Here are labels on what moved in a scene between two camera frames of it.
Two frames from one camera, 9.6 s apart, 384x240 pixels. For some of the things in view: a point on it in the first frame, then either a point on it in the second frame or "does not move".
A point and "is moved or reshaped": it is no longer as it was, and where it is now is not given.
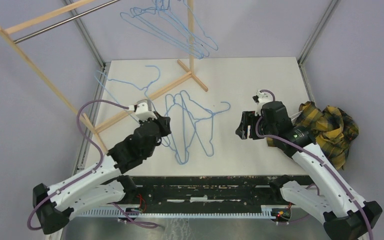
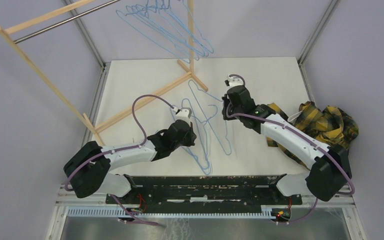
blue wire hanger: (180, 124) is moved or reshaped
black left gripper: (164, 122) to (192, 137)
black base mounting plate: (207, 190) does not move
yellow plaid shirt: (334, 131) does not move
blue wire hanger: (129, 83) to (147, 22)
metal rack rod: (24, 37) does not move
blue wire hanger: (188, 119) to (224, 113)
